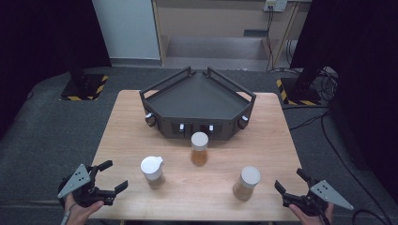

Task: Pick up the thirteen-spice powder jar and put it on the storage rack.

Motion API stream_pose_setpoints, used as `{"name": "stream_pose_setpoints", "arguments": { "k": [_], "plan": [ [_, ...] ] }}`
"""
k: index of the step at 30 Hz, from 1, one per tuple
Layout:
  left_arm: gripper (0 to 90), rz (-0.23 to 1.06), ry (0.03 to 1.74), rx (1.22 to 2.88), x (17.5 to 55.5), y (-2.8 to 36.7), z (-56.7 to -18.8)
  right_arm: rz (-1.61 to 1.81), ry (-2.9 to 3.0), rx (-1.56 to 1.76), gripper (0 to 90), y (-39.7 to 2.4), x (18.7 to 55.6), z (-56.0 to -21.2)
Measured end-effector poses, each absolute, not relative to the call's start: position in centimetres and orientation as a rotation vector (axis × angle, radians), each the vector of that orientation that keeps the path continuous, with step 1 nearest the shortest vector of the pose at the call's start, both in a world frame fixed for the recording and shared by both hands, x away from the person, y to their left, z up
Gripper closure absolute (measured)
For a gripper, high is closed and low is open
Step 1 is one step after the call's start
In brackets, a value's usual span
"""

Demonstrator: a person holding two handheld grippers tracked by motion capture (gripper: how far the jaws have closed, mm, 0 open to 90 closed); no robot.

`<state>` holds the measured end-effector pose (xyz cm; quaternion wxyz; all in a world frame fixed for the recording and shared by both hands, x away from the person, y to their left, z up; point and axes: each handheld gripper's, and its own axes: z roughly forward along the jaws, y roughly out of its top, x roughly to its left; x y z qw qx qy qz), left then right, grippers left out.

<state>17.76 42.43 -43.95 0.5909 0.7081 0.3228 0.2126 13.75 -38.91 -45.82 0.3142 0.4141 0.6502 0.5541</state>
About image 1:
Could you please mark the white panel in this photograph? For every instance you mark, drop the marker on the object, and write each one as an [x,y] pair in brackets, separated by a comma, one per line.
[128,28]

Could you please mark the wooden cabinet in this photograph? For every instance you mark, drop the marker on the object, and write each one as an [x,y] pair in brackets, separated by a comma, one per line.
[212,18]

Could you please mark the person's right hand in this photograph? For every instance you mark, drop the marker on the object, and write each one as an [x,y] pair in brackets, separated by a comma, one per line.
[313,220]

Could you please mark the spice jar with spout lid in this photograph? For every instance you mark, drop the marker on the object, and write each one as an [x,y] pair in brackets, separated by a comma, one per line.
[151,167]

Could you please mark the white power strip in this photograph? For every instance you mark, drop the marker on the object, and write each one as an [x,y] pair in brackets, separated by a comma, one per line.
[275,4]

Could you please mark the person's left hand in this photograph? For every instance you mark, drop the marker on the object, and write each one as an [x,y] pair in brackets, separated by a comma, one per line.
[79,215]

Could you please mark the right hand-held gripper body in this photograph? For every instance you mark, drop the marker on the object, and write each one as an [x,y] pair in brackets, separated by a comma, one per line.
[325,191]

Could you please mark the tan spice jar white lid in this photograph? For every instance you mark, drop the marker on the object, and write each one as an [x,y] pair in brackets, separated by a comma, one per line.
[248,179]

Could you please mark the orange spice jar white lid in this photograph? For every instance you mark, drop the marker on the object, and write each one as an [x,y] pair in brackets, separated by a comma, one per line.
[199,146]

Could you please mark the black curtain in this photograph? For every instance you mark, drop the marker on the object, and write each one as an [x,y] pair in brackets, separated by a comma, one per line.
[37,37]
[366,78]

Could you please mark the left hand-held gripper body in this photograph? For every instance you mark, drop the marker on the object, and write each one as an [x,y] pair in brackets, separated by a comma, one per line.
[78,181]

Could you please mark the striped black stand base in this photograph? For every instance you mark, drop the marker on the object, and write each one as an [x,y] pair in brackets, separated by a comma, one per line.
[300,95]
[86,90]

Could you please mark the black corner rack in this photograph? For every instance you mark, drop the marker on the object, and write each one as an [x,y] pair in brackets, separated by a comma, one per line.
[197,100]

